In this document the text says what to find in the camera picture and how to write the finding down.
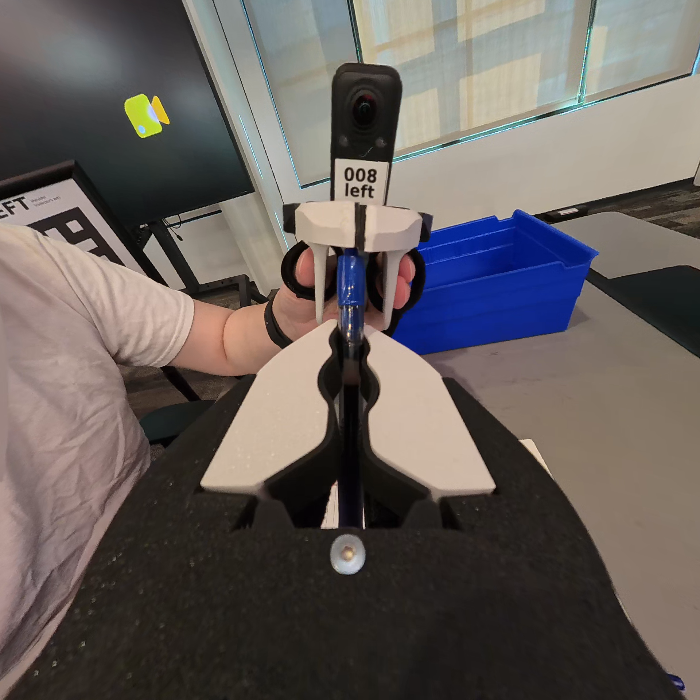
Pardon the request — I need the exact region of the large window with blinds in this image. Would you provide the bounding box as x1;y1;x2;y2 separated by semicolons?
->
243;0;700;187

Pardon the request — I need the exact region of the white lined notepad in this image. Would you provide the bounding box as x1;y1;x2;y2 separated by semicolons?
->
322;437;554;530

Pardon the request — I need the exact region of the blue plastic bin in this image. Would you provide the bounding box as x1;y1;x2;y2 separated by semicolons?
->
393;209;600;356

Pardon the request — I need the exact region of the person's left hand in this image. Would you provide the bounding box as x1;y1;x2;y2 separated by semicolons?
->
271;252;416;348

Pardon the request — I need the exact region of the person's left forearm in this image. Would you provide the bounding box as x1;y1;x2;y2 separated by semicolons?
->
115;298;274;378

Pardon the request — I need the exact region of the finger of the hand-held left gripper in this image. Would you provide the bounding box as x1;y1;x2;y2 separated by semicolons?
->
294;201;359;324
361;203;423;333

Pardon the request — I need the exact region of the black wristband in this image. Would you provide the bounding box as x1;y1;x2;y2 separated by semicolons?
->
264;290;293;350

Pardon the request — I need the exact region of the black framed marker sign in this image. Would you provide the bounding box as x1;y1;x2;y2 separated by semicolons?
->
0;160;151;280

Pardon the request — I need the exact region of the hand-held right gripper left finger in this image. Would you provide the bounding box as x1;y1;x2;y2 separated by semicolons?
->
199;319;345;517

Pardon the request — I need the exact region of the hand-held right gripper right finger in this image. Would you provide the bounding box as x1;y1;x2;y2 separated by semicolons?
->
361;323;497;520

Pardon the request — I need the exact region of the person in white shirt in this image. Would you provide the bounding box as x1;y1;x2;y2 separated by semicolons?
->
0;224;196;681

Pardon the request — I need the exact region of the black monitor screen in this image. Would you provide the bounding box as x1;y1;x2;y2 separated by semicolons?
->
0;0;257;228

